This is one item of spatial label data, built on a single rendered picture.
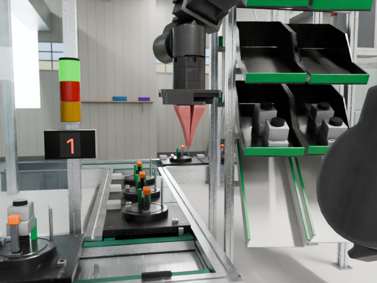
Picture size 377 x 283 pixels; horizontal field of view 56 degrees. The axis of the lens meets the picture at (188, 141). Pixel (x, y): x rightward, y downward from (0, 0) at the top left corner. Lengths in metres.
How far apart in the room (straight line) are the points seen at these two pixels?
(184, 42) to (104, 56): 8.23
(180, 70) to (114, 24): 8.37
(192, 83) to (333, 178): 0.39
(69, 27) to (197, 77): 0.47
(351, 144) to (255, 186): 0.67
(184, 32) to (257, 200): 0.46
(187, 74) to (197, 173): 1.49
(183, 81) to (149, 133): 8.23
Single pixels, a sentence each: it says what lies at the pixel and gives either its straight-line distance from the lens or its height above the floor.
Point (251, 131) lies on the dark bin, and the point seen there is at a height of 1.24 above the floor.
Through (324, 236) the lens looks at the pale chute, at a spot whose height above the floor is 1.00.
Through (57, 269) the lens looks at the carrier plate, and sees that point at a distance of 0.80.
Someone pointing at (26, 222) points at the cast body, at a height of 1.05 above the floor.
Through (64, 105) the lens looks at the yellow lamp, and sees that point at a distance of 0.92.
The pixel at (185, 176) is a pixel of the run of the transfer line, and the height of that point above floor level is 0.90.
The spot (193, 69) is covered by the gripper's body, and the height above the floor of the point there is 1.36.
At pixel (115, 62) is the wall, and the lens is 8.81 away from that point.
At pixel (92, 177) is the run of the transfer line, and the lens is 2.02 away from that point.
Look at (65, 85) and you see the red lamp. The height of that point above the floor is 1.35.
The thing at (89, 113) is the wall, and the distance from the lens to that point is 8.75.
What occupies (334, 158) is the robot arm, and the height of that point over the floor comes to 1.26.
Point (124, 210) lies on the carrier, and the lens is 1.09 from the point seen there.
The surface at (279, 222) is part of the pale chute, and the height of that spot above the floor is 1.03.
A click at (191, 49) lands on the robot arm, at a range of 0.60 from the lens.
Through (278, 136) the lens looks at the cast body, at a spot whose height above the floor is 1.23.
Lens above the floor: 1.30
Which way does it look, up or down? 5 degrees down
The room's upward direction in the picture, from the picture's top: straight up
